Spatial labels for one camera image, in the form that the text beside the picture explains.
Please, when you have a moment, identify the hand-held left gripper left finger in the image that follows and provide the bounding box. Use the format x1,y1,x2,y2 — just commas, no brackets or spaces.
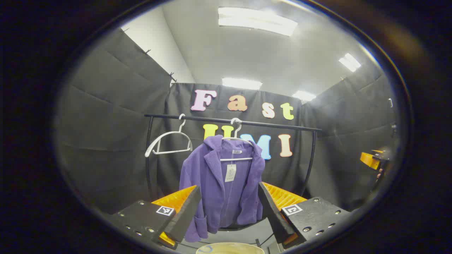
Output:
108,185,202,251

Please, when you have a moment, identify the white clothes hanger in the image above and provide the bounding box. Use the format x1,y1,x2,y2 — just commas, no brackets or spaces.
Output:
144,113,193,158
220,117,255,162

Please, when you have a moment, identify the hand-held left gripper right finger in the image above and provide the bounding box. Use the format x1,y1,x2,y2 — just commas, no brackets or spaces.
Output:
258,182,352,249

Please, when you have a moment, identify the purple corduroy jacket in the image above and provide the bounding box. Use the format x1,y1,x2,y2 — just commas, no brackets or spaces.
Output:
179,135,266,243

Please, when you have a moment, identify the black backdrop cloth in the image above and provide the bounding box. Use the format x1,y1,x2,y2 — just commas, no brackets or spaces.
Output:
56,28,400,216

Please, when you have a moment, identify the black metal clothes rack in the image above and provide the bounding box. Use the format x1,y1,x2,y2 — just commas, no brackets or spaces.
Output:
144,113,322,233

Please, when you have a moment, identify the beige laundry hamper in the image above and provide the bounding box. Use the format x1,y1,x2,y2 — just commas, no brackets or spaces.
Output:
196,242,265,254

